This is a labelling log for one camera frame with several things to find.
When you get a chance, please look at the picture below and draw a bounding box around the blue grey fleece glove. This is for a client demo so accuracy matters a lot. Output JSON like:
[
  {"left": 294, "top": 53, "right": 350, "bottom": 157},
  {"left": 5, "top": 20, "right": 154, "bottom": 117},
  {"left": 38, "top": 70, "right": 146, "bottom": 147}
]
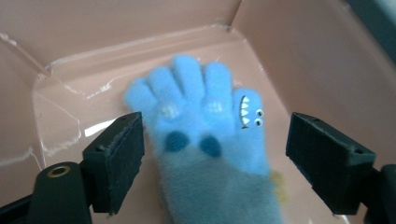
[{"left": 123, "top": 54, "right": 286, "bottom": 224}]

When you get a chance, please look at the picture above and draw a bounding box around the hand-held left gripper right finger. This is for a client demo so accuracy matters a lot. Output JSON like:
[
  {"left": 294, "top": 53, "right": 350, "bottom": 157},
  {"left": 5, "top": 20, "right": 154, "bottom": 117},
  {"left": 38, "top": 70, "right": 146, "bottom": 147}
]
[{"left": 285, "top": 112, "right": 377, "bottom": 216}]

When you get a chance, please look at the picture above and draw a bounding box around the pink plastic bin grey rim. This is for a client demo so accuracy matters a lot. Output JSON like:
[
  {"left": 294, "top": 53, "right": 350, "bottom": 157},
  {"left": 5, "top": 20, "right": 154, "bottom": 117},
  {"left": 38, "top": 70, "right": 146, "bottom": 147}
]
[{"left": 0, "top": 0, "right": 396, "bottom": 224}]

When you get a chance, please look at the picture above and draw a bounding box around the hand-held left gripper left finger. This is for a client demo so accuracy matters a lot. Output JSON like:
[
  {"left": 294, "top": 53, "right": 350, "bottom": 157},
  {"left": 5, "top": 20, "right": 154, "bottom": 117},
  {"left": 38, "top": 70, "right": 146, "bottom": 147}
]
[{"left": 82, "top": 111, "right": 146, "bottom": 216}]

